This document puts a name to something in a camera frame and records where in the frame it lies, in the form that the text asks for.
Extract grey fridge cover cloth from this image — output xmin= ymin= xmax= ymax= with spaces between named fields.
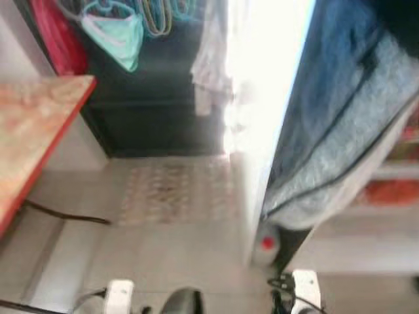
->
xmin=262 ymin=29 xmax=419 ymax=230

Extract white jug red cap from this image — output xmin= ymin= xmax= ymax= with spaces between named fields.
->
xmin=252 ymin=222 xmax=282 ymax=266

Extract patterned floor rug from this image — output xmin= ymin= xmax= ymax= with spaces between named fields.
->
xmin=118 ymin=160 xmax=240 ymax=226

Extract red food pack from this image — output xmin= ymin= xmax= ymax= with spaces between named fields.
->
xmin=363 ymin=180 xmax=419 ymax=207

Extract black cabinet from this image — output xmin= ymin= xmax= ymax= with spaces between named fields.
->
xmin=13 ymin=0 xmax=230 ymax=158

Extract white patterned hanging cloth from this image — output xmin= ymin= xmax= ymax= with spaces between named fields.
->
xmin=191 ymin=7 xmax=233 ymax=117

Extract yellow clothes hanger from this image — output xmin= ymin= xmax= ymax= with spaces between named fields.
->
xmin=141 ymin=0 xmax=172 ymax=37

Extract teal clothes hanger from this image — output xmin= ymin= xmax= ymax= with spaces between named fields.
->
xmin=172 ymin=0 xmax=197 ymax=24

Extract teal hanging bag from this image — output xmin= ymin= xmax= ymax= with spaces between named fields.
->
xmin=80 ymin=3 xmax=145 ymax=73

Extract red hanging cloth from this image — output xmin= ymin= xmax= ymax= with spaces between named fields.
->
xmin=29 ymin=0 xmax=89 ymax=76

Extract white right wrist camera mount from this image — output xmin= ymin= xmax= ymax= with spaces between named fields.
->
xmin=291 ymin=270 xmax=321 ymax=314

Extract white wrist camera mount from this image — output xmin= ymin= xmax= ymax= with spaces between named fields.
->
xmin=105 ymin=280 xmax=135 ymax=314
xmin=291 ymin=270 xmax=321 ymax=314

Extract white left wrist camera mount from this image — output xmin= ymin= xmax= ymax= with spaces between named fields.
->
xmin=105 ymin=280 xmax=135 ymax=314

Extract black floor cable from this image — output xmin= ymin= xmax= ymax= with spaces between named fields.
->
xmin=23 ymin=200 xmax=112 ymax=226

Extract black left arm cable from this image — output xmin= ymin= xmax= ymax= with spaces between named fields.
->
xmin=0 ymin=298 xmax=41 ymax=314

